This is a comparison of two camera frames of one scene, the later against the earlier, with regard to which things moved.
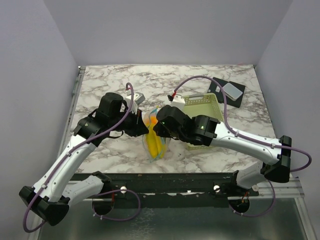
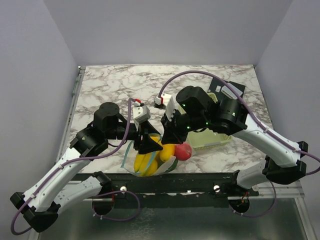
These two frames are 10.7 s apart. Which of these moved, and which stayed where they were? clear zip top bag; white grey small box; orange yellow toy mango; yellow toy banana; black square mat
Moved: clear zip top bag; orange yellow toy mango; yellow toy banana
Stayed: black square mat; white grey small box
